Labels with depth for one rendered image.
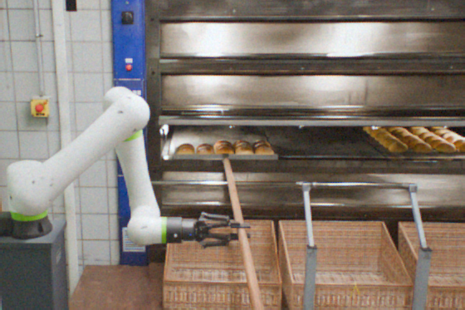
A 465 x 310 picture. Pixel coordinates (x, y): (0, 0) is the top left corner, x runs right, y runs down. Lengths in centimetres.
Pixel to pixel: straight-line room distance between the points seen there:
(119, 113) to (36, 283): 67
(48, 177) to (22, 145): 132
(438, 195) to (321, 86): 85
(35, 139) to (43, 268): 119
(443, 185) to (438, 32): 79
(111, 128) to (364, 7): 161
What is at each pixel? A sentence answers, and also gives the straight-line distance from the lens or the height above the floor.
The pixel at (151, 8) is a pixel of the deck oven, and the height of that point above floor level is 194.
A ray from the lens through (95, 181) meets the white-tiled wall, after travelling 304.
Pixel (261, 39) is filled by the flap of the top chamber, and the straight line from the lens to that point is 287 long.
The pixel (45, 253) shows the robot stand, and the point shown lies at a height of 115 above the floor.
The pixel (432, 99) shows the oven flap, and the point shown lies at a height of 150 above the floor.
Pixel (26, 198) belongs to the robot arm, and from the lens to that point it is 178.
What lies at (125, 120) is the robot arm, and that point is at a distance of 177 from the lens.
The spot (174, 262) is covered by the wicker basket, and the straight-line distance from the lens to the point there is 307.
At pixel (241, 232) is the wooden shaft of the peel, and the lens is 196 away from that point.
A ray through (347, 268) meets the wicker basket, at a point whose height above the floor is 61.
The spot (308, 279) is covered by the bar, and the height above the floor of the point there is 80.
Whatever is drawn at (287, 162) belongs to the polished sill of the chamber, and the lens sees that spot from 299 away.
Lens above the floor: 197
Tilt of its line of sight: 16 degrees down
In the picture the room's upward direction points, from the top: straight up
